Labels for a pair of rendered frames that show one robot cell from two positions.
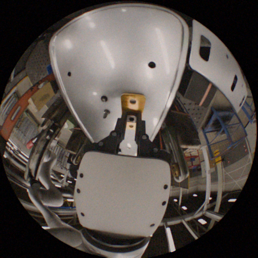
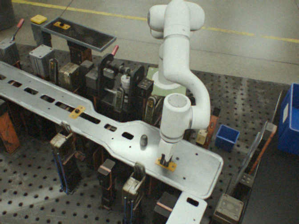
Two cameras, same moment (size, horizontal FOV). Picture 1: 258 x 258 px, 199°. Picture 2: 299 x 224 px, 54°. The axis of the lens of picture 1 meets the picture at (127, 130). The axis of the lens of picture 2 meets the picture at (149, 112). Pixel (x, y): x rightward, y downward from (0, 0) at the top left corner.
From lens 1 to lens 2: 1.08 m
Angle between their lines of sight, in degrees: 47
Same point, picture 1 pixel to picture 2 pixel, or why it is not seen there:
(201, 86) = (170, 203)
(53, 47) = (215, 156)
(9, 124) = (212, 120)
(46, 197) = not seen: hidden behind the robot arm
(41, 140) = not seen: hidden behind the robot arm
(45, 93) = (200, 140)
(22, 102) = (211, 129)
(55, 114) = (188, 131)
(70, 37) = (210, 164)
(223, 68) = (185, 213)
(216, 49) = (194, 209)
